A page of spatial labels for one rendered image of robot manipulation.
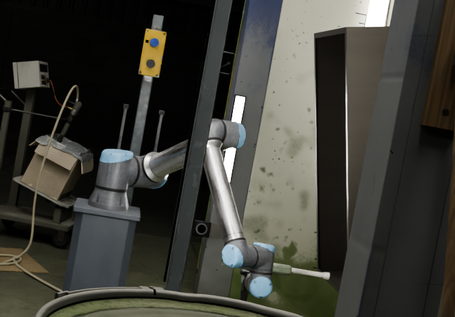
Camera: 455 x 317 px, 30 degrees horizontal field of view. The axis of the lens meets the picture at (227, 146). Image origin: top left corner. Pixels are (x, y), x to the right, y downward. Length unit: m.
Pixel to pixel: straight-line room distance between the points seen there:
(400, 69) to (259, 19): 2.87
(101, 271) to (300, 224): 1.35
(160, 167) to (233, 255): 0.79
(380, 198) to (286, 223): 2.95
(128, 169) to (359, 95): 1.12
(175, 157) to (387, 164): 2.11
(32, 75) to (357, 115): 3.22
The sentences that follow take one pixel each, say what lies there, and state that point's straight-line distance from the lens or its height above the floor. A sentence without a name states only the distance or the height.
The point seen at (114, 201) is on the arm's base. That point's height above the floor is 0.68.
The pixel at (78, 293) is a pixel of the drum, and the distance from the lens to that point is 1.41.
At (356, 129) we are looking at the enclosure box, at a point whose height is 1.21.
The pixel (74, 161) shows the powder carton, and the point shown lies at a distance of 6.02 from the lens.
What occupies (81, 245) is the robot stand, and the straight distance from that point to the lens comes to 3.94.
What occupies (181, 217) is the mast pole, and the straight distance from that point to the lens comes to 2.76.
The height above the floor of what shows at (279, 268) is 0.55.
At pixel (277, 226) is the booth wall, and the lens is 4.80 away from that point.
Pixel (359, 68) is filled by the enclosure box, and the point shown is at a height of 1.47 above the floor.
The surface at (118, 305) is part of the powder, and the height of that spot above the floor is 0.87.
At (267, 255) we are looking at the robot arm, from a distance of 3.45.
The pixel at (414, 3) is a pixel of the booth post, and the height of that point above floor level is 1.51.
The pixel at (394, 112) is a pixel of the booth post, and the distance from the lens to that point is 1.89.
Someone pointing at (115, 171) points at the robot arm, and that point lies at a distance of 3.96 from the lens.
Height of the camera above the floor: 1.23
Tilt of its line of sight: 3 degrees down
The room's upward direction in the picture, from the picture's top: 10 degrees clockwise
